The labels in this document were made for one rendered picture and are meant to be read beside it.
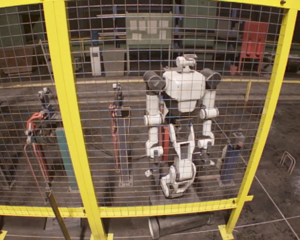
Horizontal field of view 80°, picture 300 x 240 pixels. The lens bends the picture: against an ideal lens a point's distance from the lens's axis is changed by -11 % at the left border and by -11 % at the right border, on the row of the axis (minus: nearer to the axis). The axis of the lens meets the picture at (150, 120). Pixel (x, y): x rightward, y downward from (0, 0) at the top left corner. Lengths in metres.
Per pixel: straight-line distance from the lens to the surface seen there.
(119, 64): 6.80
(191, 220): 1.88
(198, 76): 1.36
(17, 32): 10.93
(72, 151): 1.25
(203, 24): 9.74
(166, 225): 1.82
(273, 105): 1.32
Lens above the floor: 1.69
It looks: 27 degrees down
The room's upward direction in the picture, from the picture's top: straight up
